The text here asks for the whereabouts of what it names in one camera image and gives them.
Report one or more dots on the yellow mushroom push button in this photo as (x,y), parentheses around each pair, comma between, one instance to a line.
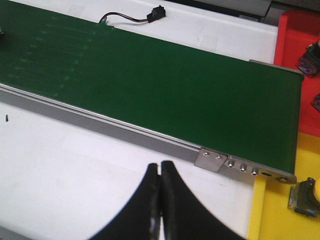
(303,198)

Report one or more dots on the green conveyor belt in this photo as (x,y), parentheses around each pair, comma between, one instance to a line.
(62,48)

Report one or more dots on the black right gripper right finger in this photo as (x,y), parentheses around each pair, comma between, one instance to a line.
(184,216)

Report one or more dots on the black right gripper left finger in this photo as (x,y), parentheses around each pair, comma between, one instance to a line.
(139,219)

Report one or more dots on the yellow plastic tray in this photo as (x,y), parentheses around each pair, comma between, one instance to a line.
(270,218)

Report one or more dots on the black sensor with cable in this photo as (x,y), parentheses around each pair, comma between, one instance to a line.
(155,14)

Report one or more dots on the aluminium conveyor frame rail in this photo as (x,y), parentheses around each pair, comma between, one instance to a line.
(150,140)

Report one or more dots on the metal conveyor support leg right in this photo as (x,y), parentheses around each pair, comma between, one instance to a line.
(210,160)

